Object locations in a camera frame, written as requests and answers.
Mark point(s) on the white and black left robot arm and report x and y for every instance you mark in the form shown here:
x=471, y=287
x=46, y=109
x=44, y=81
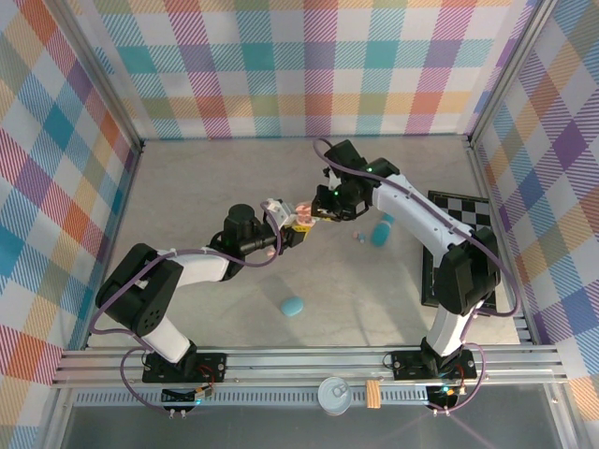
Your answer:
x=206, y=269

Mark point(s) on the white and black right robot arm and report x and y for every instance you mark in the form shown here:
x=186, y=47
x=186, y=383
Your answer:
x=412, y=206

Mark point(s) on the black electronics bracket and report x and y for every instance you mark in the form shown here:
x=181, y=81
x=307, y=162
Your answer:
x=442, y=397
x=178, y=396

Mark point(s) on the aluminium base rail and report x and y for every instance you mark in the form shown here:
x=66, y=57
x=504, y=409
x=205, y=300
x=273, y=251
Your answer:
x=290, y=362

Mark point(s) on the pink earbud charging case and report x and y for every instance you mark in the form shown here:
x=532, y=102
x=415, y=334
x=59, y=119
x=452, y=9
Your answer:
x=305, y=212

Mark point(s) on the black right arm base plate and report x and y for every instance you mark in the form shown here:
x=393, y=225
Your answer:
x=407, y=365

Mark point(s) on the black framed chessboard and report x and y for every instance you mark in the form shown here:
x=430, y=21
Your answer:
x=468, y=210

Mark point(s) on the small cork block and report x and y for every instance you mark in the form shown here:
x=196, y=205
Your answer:
x=373, y=394

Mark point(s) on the long blue earbud case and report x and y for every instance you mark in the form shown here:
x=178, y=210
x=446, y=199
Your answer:
x=380, y=234

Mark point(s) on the aluminium side rail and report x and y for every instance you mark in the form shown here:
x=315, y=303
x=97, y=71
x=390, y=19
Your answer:
x=112, y=252

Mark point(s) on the slotted grey metal strip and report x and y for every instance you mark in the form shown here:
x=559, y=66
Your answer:
x=262, y=398

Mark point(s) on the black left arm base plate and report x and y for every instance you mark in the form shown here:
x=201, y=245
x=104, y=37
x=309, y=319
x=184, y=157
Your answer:
x=213, y=367

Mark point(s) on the closed-type blue earbud case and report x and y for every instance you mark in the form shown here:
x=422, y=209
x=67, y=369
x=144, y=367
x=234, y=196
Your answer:
x=292, y=307

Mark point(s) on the pink earbud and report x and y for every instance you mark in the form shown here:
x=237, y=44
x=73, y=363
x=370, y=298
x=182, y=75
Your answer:
x=358, y=233

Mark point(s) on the silver tin can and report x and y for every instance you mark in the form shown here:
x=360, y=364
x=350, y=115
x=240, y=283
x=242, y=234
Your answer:
x=334, y=395

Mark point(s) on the aluminium frame post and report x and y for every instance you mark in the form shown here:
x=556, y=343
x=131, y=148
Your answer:
x=100, y=77
x=512, y=70

